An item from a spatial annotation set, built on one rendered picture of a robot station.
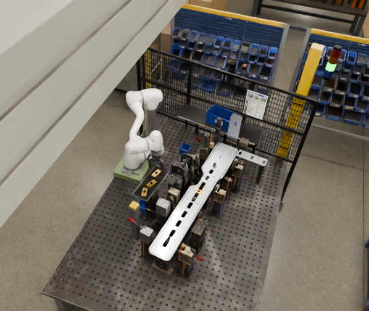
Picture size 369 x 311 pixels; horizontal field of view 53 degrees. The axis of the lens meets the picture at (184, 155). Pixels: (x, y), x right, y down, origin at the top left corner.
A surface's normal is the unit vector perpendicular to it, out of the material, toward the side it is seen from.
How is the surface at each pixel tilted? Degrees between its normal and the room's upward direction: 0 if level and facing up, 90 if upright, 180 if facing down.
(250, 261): 0
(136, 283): 0
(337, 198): 0
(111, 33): 90
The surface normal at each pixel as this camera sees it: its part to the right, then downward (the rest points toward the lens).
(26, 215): 0.05, -0.70
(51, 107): 0.95, 0.26
